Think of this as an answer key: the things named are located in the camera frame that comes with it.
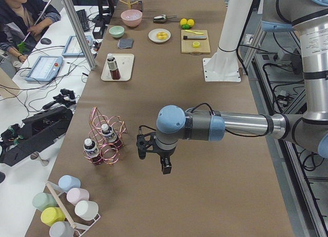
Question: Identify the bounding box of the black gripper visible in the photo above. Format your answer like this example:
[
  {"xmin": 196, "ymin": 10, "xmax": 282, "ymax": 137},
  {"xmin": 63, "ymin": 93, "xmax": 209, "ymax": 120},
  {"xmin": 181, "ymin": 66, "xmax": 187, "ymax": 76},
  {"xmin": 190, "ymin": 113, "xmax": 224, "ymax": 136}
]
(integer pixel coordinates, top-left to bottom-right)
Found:
[{"xmin": 136, "ymin": 132, "xmax": 175, "ymax": 175}]

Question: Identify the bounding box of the white plate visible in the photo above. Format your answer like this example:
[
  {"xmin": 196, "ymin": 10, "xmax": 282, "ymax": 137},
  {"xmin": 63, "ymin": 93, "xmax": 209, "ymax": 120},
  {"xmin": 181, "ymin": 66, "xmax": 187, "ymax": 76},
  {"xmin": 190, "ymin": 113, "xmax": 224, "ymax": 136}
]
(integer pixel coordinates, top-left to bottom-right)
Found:
[{"xmin": 148, "ymin": 28, "xmax": 171, "ymax": 43}]

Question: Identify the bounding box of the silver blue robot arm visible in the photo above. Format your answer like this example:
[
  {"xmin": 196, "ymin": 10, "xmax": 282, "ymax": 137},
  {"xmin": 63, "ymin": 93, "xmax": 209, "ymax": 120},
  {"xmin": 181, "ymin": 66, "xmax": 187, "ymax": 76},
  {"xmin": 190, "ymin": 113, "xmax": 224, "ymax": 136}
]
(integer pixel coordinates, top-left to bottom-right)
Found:
[{"xmin": 136, "ymin": 0, "xmax": 327, "ymax": 174}]

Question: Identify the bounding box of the dark tea bottle on tray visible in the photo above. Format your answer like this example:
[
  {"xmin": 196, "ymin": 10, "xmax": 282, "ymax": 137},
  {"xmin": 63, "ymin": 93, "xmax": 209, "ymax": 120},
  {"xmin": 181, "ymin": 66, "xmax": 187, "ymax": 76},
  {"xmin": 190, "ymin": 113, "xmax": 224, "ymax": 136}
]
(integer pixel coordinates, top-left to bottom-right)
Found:
[{"xmin": 107, "ymin": 53, "xmax": 121, "ymax": 80}]

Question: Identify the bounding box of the cream rabbit tray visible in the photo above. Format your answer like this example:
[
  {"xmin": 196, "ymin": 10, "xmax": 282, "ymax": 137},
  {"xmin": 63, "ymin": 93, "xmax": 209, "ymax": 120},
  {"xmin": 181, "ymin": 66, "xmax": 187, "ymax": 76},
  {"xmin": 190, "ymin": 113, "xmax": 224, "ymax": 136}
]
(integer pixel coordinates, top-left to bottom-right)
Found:
[{"xmin": 100, "ymin": 53, "xmax": 135, "ymax": 81}]

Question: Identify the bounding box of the tea bottle in rack rear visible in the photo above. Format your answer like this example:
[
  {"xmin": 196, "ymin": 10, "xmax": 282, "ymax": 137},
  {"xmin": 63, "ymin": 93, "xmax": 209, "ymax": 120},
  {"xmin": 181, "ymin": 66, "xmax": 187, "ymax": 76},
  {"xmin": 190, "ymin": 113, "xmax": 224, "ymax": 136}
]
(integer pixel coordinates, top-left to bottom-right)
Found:
[{"xmin": 101, "ymin": 123, "xmax": 121, "ymax": 148}]

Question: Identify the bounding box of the tea bottle in rack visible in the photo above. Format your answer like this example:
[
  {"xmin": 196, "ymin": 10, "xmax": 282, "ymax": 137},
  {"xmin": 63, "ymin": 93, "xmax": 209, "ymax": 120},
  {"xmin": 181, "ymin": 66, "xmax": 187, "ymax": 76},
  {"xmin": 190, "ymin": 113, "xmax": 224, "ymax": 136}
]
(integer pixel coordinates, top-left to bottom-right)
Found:
[
  {"xmin": 101, "ymin": 123, "xmax": 121, "ymax": 148},
  {"xmin": 84, "ymin": 138, "xmax": 103, "ymax": 165}
]

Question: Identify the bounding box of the tea bottle in rack front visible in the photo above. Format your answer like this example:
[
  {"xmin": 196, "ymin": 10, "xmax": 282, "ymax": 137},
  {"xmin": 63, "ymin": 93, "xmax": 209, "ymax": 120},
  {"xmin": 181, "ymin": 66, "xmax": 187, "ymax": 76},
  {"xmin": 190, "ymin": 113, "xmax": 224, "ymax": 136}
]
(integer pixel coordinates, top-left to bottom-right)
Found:
[{"xmin": 84, "ymin": 138, "xmax": 103, "ymax": 165}]

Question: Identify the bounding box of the white cup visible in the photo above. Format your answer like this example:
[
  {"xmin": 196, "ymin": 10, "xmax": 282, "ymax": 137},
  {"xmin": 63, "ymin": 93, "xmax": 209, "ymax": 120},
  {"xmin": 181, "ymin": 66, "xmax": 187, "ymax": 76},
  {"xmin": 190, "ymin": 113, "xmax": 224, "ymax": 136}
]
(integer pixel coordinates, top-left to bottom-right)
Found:
[{"xmin": 74, "ymin": 200, "xmax": 99, "ymax": 221}]

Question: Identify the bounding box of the pink cup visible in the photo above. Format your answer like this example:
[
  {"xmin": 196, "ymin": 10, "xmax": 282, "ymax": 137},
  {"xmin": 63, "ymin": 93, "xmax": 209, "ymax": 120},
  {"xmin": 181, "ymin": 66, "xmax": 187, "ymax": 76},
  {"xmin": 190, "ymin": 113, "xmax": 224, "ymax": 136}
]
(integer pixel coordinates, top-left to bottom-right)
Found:
[{"xmin": 66, "ymin": 188, "xmax": 90, "ymax": 205}]

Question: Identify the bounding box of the blue cup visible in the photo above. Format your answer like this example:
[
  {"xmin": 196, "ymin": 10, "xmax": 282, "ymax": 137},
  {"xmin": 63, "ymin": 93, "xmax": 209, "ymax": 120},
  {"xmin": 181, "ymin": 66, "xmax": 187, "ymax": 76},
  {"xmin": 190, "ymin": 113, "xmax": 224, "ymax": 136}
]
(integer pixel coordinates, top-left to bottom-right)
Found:
[{"xmin": 58, "ymin": 175, "xmax": 81, "ymax": 192}]

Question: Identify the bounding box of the white cup holder rack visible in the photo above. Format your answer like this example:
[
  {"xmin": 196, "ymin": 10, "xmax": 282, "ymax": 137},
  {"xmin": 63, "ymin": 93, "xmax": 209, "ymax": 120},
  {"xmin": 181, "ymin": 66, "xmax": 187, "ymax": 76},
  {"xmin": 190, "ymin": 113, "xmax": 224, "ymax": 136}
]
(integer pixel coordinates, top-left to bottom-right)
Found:
[{"xmin": 45, "ymin": 181, "xmax": 101, "ymax": 236}]

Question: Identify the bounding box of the black handheld controller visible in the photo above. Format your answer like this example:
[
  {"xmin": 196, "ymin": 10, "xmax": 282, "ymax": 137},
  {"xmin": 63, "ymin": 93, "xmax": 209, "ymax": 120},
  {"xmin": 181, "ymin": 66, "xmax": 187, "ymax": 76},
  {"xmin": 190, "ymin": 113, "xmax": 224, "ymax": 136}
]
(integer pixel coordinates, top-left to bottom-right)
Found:
[{"xmin": 43, "ymin": 89, "xmax": 76, "ymax": 110}]

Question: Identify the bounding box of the grey cup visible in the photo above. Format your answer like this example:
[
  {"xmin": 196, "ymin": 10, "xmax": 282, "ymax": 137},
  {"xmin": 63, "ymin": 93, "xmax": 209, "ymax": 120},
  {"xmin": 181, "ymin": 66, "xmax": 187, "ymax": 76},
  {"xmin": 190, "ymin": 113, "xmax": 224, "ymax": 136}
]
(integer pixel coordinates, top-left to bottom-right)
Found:
[{"xmin": 49, "ymin": 221, "xmax": 74, "ymax": 237}]

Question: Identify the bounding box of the yellow cup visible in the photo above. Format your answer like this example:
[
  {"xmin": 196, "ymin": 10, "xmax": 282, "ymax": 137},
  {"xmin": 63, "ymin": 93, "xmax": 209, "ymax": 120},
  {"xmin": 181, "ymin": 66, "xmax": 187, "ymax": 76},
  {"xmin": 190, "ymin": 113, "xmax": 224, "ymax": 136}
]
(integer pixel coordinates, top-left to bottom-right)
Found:
[{"xmin": 40, "ymin": 207, "xmax": 66, "ymax": 227}]

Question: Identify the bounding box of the black device on desk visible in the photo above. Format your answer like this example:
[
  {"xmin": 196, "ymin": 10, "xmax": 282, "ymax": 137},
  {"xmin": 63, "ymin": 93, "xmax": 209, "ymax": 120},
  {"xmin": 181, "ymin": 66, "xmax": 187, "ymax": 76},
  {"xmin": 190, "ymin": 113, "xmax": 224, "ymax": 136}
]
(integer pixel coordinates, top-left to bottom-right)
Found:
[{"xmin": 1, "ymin": 106, "xmax": 73, "ymax": 166}]

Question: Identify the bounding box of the green cup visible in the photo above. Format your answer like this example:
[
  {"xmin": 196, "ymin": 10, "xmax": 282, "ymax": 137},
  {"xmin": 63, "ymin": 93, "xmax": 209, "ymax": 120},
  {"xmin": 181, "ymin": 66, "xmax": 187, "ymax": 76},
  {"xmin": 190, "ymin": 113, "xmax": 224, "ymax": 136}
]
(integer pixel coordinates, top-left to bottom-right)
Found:
[{"xmin": 32, "ymin": 192, "xmax": 57, "ymax": 212}]

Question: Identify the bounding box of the grey cloth coaster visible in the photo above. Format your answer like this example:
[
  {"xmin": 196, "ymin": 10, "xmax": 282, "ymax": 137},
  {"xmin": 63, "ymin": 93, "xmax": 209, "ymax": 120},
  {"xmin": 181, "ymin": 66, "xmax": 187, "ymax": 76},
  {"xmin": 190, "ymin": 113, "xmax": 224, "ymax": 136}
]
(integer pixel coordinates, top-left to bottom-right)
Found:
[{"xmin": 117, "ymin": 38, "xmax": 134, "ymax": 49}]

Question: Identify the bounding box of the half lemon slice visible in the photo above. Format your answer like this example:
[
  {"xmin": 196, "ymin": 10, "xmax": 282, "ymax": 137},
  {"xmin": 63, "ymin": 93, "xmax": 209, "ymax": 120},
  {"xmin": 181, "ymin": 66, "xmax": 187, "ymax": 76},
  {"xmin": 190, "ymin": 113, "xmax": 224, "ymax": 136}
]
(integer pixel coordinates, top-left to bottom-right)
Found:
[{"xmin": 192, "ymin": 41, "xmax": 200, "ymax": 48}]

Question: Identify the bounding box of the wooden cutting board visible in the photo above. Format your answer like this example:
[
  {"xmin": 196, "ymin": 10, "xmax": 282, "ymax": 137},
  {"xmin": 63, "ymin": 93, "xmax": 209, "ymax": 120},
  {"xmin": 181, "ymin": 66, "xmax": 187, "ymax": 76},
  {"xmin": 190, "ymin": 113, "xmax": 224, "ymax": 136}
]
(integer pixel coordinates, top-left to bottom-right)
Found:
[{"xmin": 181, "ymin": 30, "xmax": 211, "ymax": 54}]

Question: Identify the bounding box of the steel black-capped tube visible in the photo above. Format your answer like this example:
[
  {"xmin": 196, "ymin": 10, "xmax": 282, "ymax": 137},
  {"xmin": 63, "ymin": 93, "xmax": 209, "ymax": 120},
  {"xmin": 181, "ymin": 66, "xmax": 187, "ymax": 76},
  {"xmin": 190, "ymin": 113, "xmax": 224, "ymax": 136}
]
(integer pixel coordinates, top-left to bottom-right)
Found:
[{"xmin": 183, "ymin": 35, "xmax": 207, "ymax": 40}]

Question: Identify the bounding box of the yellow plastic knife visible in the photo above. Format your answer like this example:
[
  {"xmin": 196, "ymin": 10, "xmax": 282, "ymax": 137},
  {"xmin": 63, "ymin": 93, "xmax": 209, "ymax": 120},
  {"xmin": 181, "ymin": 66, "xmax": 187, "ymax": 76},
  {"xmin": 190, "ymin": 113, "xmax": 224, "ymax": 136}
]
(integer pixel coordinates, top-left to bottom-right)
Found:
[{"xmin": 184, "ymin": 30, "xmax": 204, "ymax": 35}]

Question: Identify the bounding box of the mint green bowl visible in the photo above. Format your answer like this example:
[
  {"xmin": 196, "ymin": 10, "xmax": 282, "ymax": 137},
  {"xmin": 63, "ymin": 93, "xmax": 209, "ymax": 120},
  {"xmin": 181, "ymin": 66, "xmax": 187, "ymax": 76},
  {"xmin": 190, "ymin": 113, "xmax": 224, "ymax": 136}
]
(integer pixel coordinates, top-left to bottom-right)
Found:
[{"xmin": 109, "ymin": 26, "xmax": 125, "ymax": 38}]

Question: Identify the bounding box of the green lime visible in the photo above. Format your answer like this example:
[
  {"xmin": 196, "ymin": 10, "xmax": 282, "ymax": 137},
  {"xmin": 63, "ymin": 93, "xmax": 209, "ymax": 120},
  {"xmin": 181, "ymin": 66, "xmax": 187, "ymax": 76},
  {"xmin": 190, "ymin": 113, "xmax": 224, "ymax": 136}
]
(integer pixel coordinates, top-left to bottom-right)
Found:
[{"xmin": 181, "ymin": 24, "xmax": 190, "ymax": 30}]

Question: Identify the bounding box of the blue teach pendant far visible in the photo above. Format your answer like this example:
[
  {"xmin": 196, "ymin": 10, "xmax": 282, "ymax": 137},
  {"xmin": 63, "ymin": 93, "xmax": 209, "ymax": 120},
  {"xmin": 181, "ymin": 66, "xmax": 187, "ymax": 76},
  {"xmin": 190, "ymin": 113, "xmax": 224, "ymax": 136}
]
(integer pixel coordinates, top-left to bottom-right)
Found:
[{"xmin": 61, "ymin": 35, "xmax": 84, "ymax": 57}]

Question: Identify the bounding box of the blue teach pendant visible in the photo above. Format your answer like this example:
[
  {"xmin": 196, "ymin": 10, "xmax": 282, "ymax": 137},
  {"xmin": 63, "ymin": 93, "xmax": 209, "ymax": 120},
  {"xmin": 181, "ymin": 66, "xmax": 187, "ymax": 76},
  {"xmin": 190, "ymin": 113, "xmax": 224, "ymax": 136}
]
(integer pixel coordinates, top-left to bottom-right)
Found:
[
  {"xmin": 25, "ymin": 56, "xmax": 64, "ymax": 82},
  {"xmin": 61, "ymin": 35, "xmax": 84, "ymax": 57}
]

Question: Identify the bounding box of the black power adapter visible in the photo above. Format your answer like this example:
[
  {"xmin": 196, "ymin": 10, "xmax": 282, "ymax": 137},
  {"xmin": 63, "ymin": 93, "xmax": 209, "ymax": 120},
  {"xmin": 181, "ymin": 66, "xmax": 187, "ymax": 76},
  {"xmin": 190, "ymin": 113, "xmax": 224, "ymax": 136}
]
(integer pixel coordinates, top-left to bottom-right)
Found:
[{"xmin": 92, "ymin": 20, "xmax": 106, "ymax": 39}]

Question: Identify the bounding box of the yellow lemon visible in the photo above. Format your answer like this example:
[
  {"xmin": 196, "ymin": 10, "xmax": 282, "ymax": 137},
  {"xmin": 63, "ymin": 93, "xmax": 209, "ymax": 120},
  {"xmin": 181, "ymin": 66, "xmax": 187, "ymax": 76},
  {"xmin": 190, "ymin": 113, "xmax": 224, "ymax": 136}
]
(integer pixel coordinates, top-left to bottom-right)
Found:
[
  {"xmin": 180, "ymin": 18, "xmax": 188, "ymax": 27},
  {"xmin": 187, "ymin": 19, "xmax": 195, "ymax": 27}
]

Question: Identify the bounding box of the blue teach pendant near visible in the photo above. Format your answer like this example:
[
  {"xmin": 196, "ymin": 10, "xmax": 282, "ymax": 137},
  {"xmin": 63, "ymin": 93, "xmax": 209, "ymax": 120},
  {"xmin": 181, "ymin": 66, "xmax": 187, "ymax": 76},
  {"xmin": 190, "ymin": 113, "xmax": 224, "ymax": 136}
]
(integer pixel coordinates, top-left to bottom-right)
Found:
[{"xmin": 25, "ymin": 56, "xmax": 64, "ymax": 82}]

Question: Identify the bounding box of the metal scoop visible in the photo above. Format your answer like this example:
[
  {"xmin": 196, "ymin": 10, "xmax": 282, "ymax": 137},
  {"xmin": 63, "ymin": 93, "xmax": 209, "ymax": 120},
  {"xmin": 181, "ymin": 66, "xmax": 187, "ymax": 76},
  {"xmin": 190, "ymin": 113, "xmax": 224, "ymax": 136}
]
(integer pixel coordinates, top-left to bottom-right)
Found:
[{"xmin": 153, "ymin": 14, "xmax": 177, "ymax": 23}]

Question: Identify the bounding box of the pink bowl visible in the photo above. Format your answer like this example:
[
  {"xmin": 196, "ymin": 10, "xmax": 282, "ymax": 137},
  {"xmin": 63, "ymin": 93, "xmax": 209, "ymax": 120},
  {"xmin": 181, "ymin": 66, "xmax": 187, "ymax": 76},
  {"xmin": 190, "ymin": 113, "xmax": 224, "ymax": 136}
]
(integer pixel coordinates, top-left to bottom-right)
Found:
[{"xmin": 120, "ymin": 9, "xmax": 142, "ymax": 28}]

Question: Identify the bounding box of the wooden stand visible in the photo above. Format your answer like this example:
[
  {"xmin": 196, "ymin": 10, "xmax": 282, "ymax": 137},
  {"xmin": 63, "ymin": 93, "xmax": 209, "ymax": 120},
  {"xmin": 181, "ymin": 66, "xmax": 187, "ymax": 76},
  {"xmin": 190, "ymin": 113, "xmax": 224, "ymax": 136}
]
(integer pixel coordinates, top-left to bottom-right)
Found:
[{"xmin": 119, "ymin": 0, "xmax": 143, "ymax": 10}]

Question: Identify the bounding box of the computer mouse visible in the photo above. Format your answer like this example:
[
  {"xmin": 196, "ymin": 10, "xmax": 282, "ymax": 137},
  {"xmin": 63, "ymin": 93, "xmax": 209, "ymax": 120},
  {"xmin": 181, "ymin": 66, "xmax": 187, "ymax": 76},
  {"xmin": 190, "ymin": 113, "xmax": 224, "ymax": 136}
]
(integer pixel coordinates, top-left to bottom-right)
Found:
[{"xmin": 40, "ymin": 38, "xmax": 52, "ymax": 45}]

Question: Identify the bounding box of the black keyboard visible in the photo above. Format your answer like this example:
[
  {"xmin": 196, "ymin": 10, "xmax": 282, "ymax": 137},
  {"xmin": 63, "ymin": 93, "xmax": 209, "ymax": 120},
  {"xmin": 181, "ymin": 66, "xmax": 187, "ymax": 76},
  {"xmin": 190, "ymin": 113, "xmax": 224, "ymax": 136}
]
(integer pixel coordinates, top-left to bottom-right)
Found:
[{"xmin": 76, "ymin": 9, "xmax": 90, "ymax": 32}]

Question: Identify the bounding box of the seated person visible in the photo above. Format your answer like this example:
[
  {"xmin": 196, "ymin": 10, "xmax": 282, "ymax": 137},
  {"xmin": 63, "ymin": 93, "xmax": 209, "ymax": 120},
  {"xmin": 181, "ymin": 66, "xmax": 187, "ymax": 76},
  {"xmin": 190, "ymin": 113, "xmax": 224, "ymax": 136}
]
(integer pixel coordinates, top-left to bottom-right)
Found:
[{"xmin": 1, "ymin": 0, "xmax": 61, "ymax": 63}]

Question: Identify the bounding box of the copper wire bottle rack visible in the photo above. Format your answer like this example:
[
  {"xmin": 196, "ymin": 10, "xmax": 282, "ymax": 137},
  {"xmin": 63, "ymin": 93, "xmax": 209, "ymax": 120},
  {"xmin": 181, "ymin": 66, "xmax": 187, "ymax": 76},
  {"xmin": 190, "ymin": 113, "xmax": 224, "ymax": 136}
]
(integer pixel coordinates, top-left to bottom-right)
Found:
[{"xmin": 89, "ymin": 106, "xmax": 128, "ymax": 166}]

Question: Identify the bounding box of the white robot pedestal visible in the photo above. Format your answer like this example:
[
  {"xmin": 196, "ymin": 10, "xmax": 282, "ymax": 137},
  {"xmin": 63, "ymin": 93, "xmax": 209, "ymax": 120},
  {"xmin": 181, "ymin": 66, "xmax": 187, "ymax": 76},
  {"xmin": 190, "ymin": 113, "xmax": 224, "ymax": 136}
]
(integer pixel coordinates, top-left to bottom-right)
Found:
[{"xmin": 203, "ymin": 0, "xmax": 253, "ymax": 82}]

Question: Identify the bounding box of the aluminium frame post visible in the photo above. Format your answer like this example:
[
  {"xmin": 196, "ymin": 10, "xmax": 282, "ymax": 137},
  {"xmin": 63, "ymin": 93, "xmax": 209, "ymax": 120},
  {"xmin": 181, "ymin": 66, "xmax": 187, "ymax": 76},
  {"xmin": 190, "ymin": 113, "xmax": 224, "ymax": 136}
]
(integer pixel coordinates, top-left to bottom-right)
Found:
[{"xmin": 61, "ymin": 0, "xmax": 96, "ymax": 70}]

